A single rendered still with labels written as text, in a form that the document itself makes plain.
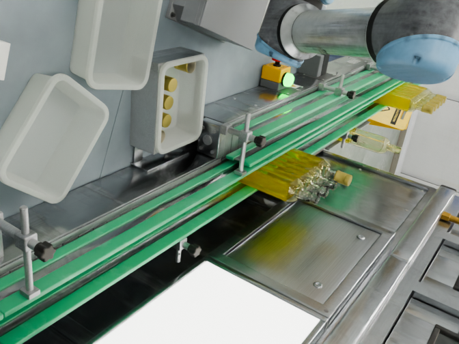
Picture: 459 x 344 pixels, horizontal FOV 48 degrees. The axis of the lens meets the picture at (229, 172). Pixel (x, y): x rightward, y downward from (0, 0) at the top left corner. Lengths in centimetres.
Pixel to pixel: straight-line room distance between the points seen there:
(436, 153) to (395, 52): 674
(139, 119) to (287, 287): 53
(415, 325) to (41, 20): 104
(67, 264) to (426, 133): 677
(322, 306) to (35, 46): 81
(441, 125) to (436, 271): 593
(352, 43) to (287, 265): 61
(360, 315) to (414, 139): 640
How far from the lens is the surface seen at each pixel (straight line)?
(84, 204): 113
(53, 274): 97
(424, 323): 135
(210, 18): 123
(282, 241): 140
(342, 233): 150
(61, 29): 106
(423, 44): 80
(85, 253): 101
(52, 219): 108
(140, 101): 121
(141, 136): 124
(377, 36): 86
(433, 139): 749
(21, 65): 102
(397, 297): 136
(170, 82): 122
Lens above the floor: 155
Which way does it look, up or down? 28 degrees down
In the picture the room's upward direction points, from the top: 112 degrees clockwise
